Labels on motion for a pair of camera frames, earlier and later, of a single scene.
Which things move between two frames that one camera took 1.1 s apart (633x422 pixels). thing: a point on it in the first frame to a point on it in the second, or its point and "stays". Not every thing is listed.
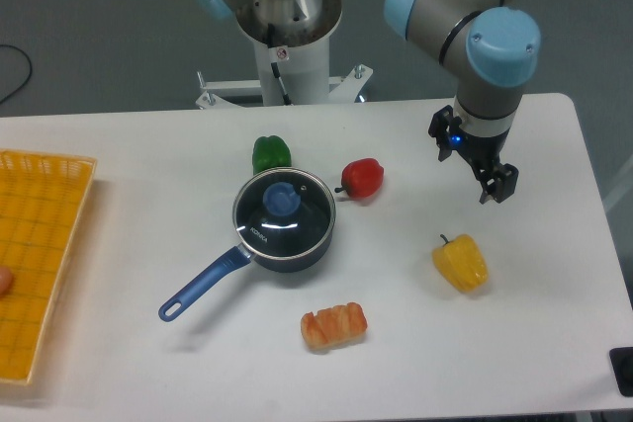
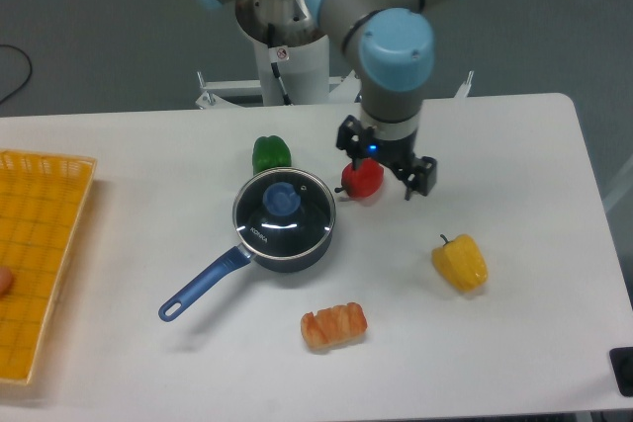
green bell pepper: x=270 y=152 stays
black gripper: x=500 y=182 to x=420 y=177
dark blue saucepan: x=237 y=257 stays
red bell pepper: x=361 y=178 stays
